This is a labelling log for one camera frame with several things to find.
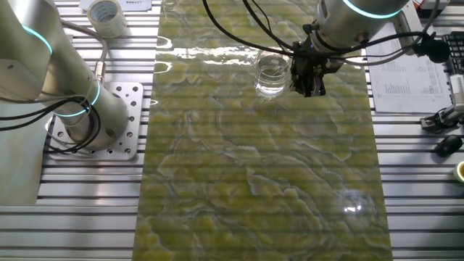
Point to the green marble pattern mat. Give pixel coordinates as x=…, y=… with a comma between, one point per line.
x=253, y=174

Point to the orange grey device box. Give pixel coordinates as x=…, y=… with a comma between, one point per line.
x=435, y=3

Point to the metal camera clamp stand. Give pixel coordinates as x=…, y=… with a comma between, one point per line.
x=440, y=117

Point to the silver ribbed camera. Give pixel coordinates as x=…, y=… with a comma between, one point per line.
x=458, y=90

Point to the black computer mouse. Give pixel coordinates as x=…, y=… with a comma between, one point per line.
x=448, y=145

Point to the paper sheet with text lines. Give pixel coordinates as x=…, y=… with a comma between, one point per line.
x=130, y=4

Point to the yellowish tape roll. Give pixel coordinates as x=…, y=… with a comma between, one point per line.
x=460, y=172

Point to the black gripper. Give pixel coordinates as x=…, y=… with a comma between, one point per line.
x=311, y=59

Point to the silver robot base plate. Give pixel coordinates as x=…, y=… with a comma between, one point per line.
x=132, y=108

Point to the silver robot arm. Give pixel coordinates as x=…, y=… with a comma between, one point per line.
x=54, y=72

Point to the black keyboard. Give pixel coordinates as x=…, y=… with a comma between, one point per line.
x=456, y=50

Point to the white tape roll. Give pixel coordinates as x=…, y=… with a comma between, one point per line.
x=107, y=18

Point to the empty glass beaker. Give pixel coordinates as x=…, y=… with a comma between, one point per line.
x=169, y=4

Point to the glass beaker with water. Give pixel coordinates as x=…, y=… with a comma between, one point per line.
x=270, y=83

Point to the paper sheet with printed table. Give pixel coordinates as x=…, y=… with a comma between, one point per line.
x=406, y=83

